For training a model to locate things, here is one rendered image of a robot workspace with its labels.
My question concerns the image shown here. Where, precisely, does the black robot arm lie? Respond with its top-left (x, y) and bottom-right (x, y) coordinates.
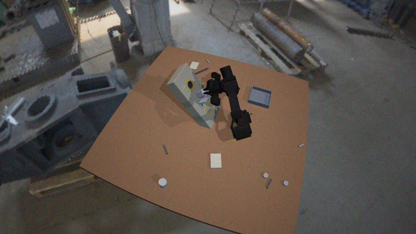
top-left (206, 65), bottom-right (252, 141)

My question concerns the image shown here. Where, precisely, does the white rectangular block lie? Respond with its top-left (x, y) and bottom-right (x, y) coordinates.
top-left (190, 62), bottom-right (199, 71)
top-left (210, 153), bottom-right (222, 169)

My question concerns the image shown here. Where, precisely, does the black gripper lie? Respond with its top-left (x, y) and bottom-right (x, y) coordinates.
top-left (204, 72), bottom-right (224, 106)

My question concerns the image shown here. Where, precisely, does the white cylinder with two slots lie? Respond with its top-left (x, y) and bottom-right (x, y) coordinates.
top-left (197, 89), bottom-right (207, 98)

